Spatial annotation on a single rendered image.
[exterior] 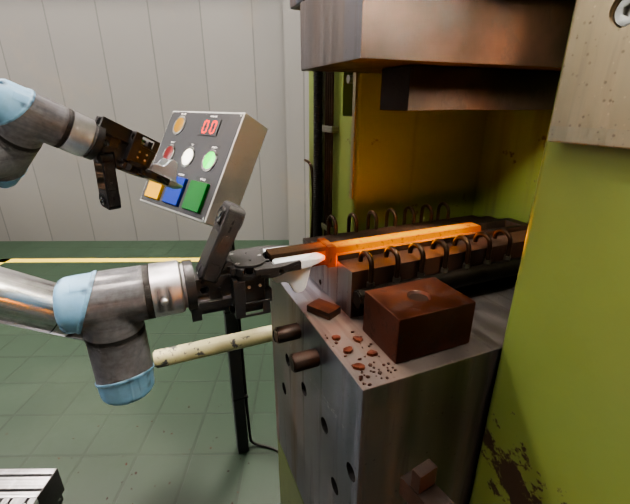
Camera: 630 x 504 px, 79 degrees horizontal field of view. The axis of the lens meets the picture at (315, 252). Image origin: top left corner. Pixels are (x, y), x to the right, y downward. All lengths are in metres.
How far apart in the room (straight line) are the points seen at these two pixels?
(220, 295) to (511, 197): 0.67
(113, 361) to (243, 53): 3.12
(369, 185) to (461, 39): 0.36
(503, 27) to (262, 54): 2.94
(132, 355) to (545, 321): 0.52
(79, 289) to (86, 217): 3.60
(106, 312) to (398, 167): 0.62
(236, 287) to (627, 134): 0.45
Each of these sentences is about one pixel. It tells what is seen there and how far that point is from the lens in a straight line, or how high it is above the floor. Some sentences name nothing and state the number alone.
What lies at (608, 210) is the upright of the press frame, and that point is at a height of 1.13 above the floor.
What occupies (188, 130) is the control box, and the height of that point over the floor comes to 1.15.
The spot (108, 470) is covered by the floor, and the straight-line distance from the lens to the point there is 1.73.
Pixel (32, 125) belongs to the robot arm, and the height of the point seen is 1.19.
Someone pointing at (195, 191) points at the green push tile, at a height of 1.02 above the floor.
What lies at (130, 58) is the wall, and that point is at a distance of 3.75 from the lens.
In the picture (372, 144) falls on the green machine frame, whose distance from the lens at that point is 0.83.
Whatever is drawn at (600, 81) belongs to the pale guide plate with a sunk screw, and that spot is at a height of 1.24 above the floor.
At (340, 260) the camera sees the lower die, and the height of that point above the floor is 0.99.
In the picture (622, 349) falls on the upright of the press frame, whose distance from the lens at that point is 0.47.
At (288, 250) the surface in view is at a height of 1.01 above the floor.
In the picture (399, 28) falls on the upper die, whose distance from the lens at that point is 0.54.
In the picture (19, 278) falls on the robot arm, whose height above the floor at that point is 0.99.
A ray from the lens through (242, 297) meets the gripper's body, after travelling 0.56.
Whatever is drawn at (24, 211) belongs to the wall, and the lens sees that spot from 4.44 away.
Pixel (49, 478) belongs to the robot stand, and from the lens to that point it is 1.47.
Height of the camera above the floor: 1.22
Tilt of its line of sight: 21 degrees down
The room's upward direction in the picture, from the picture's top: straight up
